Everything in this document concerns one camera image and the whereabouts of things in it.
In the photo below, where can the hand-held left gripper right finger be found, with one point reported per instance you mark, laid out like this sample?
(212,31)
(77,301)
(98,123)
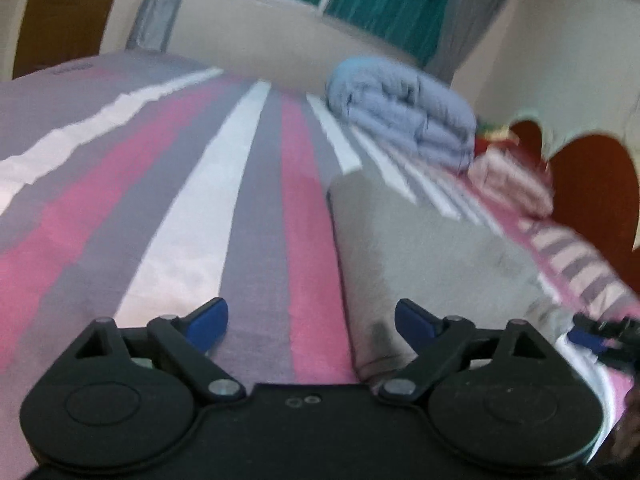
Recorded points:
(413,321)

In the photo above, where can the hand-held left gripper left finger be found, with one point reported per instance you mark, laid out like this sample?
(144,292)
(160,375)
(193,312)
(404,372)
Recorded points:
(210,321)

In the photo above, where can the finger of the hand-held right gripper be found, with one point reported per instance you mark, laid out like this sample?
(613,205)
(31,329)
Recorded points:
(586,339)

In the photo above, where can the grey pants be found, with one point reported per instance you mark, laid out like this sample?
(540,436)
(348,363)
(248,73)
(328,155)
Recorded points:
(400,240)

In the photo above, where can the white cloth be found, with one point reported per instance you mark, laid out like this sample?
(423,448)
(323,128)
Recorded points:
(595,385)

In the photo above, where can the pink striped pillow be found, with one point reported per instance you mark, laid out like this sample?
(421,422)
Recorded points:
(575,260)
(510,185)

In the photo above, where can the striped pink grey bedsheet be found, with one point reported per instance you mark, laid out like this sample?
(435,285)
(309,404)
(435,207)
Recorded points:
(175,185)

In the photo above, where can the red-brown wooden headboard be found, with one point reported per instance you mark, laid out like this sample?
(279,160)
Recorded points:
(595,185)

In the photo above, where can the colourful cloth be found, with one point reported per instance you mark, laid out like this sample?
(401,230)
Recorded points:
(492,136)

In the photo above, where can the folded blue blanket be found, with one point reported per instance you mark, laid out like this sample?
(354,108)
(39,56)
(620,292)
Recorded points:
(400,105)

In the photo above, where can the grey curtain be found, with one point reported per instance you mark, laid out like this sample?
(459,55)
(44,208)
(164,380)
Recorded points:
(155,10)
(470,25)

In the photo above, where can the brown wooden door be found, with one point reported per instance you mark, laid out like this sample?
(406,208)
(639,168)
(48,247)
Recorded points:
(65,10)

